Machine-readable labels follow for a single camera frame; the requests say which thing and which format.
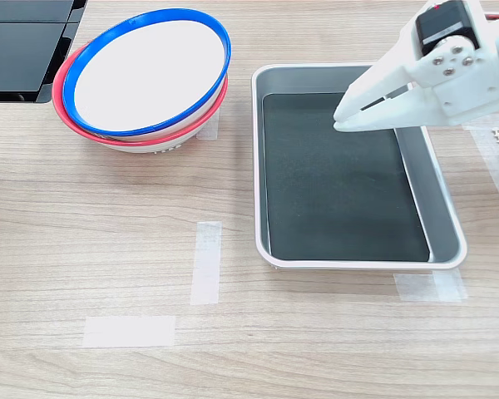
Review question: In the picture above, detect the white plate with blue rim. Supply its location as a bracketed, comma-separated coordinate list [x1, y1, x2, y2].
[62, 7, 233, 137]

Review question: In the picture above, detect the translucent tape strip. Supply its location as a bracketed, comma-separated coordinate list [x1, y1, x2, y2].
[393, 268, 469, 303]
[190, 220, 223, 307]
[82, 315, 177, 349]
[196, 111, 222, 142]
[461, 112, 499, 209]

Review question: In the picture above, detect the steel tray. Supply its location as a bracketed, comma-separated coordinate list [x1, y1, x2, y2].
[251, 63, 468, 271]

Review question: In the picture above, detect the black mat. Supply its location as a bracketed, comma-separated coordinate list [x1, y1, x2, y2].
[260, 92, 432, 263]

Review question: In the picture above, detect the white plate with red rim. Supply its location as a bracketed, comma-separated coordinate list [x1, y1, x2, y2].
[52, 41, 230, 155]

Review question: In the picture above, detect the black flat device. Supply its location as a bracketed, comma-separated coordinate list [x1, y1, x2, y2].
[0, 0, 88, 104]

